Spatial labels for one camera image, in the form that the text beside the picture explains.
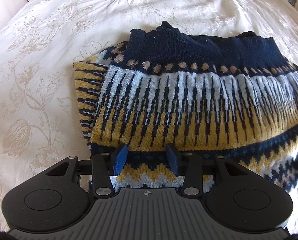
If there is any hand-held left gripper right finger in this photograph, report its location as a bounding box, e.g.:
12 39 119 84
165 143 249 197

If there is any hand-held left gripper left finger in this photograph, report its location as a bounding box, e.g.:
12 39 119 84
45 144 128 197

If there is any navy yellow patterned knit sweater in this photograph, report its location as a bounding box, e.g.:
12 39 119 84
73 21 298 202

